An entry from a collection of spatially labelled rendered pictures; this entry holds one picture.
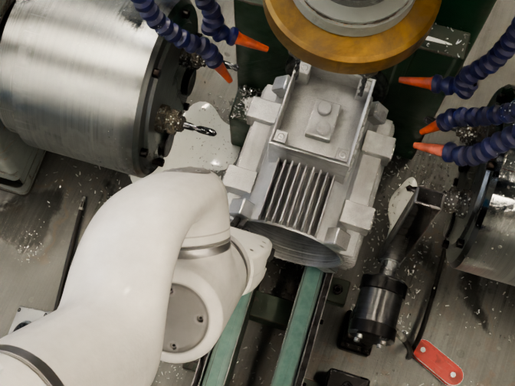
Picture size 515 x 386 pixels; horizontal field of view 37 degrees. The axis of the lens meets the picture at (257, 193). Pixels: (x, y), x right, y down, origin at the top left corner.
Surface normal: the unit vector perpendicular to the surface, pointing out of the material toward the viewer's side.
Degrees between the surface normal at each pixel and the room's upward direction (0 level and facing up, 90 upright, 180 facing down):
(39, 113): 58
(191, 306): 26
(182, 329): 31
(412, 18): 0
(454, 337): 0
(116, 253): 22
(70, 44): 13
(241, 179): 0
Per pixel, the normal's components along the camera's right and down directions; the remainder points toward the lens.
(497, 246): -0.25, 0.60
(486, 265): -0.28, 0.81
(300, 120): 0.00, -0.32
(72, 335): 0.36, -0.89
